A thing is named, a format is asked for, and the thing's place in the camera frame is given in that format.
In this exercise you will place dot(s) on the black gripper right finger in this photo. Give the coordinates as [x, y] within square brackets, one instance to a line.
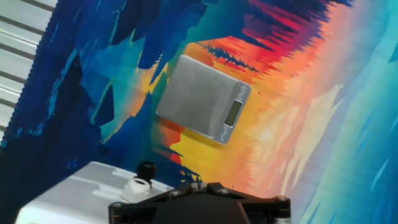
[267, 208]

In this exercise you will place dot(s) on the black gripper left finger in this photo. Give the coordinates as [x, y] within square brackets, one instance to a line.
[133, 213]

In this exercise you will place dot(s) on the black drawer knob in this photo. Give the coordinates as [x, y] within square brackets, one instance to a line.
[146, 170]

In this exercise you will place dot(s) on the white drawer with black knob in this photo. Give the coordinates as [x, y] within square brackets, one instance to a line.
[93, 171]

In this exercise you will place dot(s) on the white drawer cabinet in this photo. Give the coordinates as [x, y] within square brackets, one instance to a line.
[62, 202]

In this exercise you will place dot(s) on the colourful landscape print cloth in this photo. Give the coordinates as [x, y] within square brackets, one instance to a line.
[280, 124]

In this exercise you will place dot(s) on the silver digital scale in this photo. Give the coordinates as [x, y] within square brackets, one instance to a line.
[196, 96]

